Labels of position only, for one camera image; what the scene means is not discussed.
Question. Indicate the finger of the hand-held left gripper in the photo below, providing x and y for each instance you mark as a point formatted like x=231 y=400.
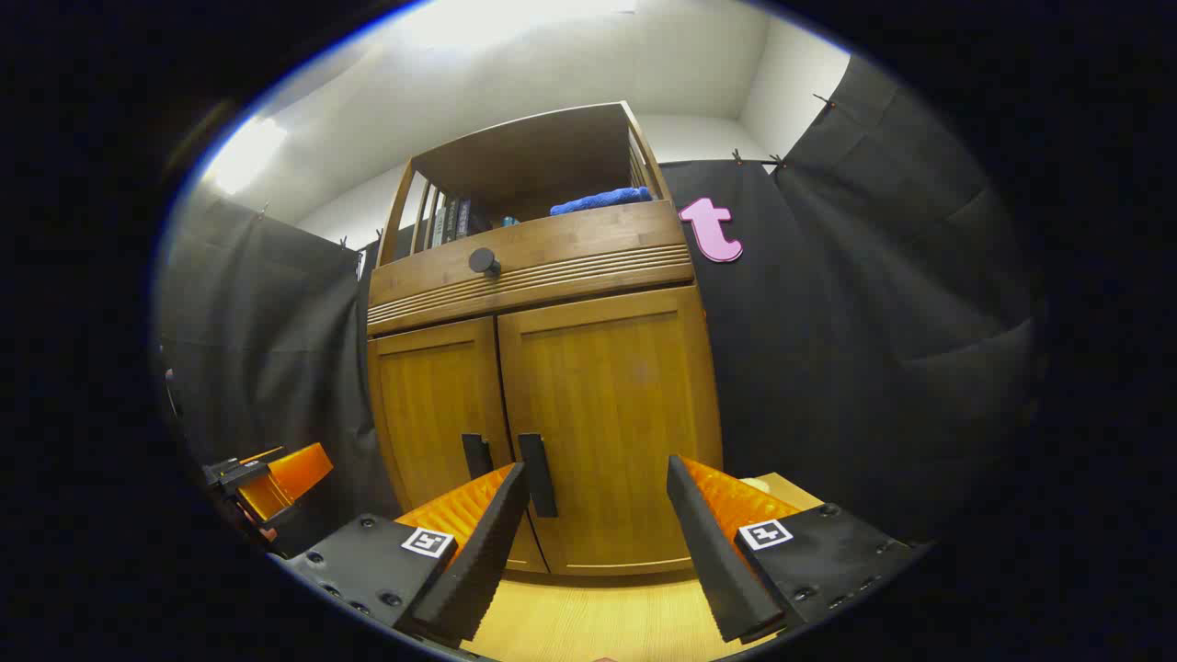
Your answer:
x=290 y=478

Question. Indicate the wooden double-door shoe cabinet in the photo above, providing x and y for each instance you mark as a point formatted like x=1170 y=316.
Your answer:
x=515 y=147

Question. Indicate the black spine book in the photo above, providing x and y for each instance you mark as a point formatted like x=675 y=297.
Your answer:
x=451 y=222

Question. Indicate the dark blue spine book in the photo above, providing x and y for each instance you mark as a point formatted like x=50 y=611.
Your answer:
x=463 y=219

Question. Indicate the black backdrop cloth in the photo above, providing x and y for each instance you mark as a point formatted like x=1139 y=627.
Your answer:
x=874 y=322

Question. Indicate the blue folded towel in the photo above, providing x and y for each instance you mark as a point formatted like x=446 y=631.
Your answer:
x=602 y=199

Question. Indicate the wooden shoe cabinet door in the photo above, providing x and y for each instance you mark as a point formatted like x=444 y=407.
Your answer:
x=607 y=386
x=432 y=395

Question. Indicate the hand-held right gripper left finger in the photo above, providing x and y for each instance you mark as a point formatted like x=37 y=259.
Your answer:
x=478 y=570

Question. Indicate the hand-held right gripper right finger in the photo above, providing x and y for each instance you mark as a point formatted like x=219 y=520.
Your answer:
x=713 y=561

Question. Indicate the grey spine book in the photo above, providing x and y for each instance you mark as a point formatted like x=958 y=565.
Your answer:
x=439 y=225

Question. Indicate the ceiling light panel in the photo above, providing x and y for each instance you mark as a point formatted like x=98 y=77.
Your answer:
x=241 y=154

